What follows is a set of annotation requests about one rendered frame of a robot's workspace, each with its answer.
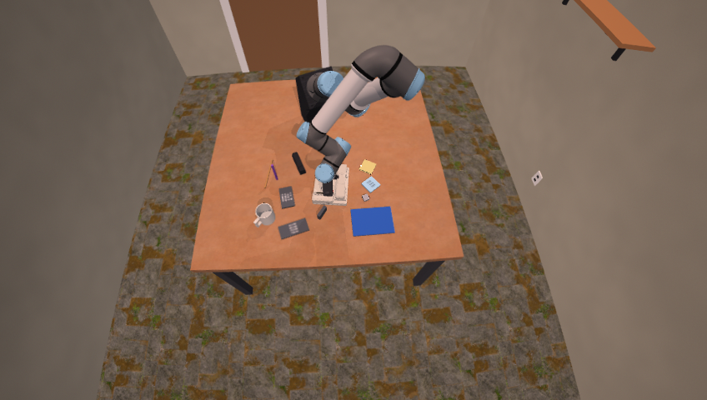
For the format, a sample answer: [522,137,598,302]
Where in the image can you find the yellow sticky note pad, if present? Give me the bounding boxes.
[359,159,376,174]

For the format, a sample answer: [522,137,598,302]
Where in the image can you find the beige telephone handset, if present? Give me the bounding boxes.
[336,164,347,199]

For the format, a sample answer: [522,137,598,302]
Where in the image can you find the white mug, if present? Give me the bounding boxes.
[253,203,275,228]

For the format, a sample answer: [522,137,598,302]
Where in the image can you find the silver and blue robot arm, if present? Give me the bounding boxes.
[297,45,425,197]

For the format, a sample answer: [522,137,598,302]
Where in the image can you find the beige desk phone body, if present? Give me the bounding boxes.
[312,167,349,206]

